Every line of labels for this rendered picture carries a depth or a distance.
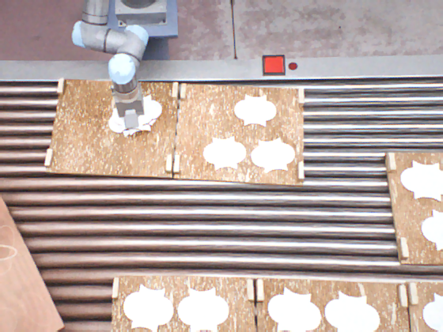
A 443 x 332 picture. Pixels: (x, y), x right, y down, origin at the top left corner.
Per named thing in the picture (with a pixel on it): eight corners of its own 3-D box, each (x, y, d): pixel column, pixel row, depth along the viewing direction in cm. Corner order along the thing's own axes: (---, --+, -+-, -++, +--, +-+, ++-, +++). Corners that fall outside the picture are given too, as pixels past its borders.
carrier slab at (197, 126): (181, 85, 230) (181, 83, 229) (303, 90, 227) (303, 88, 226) (173, 179, 215) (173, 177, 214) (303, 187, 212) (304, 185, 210)
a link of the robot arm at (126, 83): (138, 53, 194) (129, 78, 190) (141, 73, 204) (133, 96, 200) (112, 47, 195) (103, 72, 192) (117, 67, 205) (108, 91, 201)
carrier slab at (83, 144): (62, 81, 234) (61, 78, 233) (179, 85, 231) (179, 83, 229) (46, 173, 219) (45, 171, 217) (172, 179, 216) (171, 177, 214)
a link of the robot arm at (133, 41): (113, 18, 202) (102, 48, 197) (149, 26, 200) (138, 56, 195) (117, 33, 209) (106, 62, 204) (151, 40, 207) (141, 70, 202)
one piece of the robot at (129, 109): (111, 111, 201) (119, 135, 215) (141, 108, 201) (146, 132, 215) (109, 77, 206) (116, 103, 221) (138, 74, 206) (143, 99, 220)
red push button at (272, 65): (264, 59, 234) (264, 57, 232) (282, 58, 233) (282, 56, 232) (264, 74, 231) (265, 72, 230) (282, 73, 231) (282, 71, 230)
